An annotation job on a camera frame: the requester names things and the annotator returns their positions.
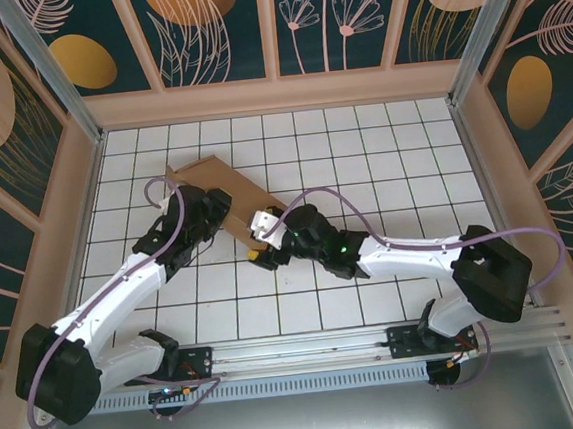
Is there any brown cardboard box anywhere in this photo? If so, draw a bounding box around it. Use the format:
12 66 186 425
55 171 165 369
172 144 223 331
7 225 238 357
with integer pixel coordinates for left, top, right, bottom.
163 147 296 266

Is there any grey metal sheet panel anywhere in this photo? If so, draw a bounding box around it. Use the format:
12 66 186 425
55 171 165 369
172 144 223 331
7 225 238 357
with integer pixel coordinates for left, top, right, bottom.
10 344 573 429

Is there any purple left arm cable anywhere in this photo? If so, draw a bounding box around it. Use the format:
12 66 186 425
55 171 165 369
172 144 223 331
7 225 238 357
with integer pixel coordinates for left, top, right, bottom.
6 172 229 429

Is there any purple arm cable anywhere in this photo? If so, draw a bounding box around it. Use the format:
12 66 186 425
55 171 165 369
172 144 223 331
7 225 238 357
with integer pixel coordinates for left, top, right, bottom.
6 172 229 429
256 166 573 407

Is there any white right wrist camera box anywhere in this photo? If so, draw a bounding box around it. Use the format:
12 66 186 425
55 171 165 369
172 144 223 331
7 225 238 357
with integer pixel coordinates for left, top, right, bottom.
247 205 290 244

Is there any aluminium mounting rail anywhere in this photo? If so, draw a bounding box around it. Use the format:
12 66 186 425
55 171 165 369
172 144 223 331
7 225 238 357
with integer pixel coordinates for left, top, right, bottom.
24 303 573 399

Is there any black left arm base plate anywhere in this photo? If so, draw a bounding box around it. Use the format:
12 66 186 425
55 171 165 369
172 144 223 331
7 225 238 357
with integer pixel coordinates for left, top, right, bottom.
167 344 217 384

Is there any grey slotted cable duct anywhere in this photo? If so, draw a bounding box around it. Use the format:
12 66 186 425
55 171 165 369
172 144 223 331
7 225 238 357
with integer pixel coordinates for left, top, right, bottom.
93 361 431 414

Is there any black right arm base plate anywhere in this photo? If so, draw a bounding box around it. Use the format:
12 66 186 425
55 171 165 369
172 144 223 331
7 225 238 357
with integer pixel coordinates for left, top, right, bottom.
385 318 480 362

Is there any aluminium corner post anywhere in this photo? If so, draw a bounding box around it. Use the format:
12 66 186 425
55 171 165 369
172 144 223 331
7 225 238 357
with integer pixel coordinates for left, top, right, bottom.
0 0 107 153
438 0 556 109

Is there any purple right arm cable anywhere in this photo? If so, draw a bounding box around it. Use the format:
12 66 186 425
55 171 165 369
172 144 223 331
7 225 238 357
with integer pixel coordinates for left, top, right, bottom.
256 166 573 407

